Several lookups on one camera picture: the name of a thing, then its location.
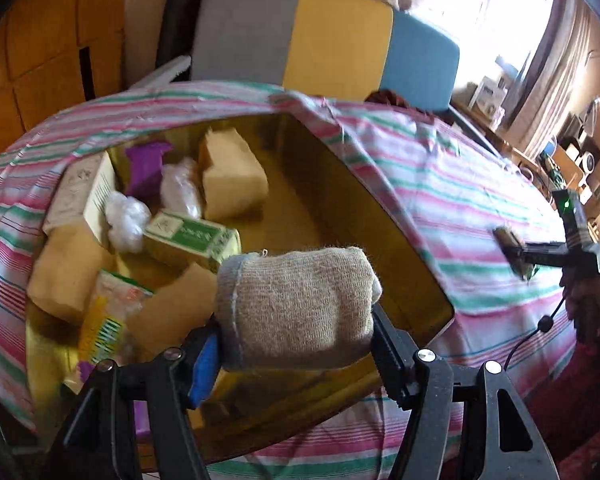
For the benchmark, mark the beige side curtain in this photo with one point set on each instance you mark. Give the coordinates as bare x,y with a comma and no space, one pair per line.
555,60

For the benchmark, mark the tan sponge block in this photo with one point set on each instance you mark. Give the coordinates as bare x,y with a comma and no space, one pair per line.
175,310
232,175
65,275

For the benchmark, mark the striped tablecloth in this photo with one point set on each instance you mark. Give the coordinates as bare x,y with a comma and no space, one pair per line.
455,200

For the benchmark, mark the grey yellow blue chair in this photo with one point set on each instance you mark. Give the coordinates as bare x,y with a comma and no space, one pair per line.
330,35

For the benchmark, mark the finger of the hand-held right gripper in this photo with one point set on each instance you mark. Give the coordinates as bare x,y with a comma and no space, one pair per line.
545,252

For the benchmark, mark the wooden wardrobe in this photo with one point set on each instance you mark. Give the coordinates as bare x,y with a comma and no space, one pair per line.
45,50

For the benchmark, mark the cluttered wooden shelf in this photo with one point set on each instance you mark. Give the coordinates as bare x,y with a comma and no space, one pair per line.
575,160

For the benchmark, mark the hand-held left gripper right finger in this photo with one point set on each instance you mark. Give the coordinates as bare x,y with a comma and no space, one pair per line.
395,360

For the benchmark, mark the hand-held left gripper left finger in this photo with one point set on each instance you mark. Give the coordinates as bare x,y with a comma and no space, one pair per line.
205,365

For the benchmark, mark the person's right hand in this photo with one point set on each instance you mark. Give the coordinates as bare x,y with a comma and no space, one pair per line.
587,305

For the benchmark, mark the white plastic ball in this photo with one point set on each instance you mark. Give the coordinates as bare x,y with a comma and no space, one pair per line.
127,222
180,190

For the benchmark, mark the green white box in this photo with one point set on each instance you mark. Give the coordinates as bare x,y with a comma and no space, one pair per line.
190,240

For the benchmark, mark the white printed box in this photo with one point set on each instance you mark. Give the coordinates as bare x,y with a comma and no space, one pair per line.
75,195

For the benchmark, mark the small brown packet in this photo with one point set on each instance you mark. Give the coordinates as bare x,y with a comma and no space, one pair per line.
511,252

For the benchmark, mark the yellow green snack packet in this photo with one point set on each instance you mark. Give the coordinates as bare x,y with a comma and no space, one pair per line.
107,315

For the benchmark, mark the purple snack packet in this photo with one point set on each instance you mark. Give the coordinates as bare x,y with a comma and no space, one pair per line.
145,165

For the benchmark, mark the white blue carton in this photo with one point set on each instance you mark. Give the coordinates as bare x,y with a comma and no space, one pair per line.
487,97

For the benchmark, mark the gold tin box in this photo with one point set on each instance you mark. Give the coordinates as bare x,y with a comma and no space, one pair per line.
330,230

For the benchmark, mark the black rolled mat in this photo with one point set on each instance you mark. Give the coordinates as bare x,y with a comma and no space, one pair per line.
180,10

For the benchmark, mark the dark red cloth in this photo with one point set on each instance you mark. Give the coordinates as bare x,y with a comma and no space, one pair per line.
395,100

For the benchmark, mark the person's right forearm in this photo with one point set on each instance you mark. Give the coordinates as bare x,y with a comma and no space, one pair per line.
585,400

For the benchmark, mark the beige sock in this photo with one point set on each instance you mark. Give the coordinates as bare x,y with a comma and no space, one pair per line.
295,305

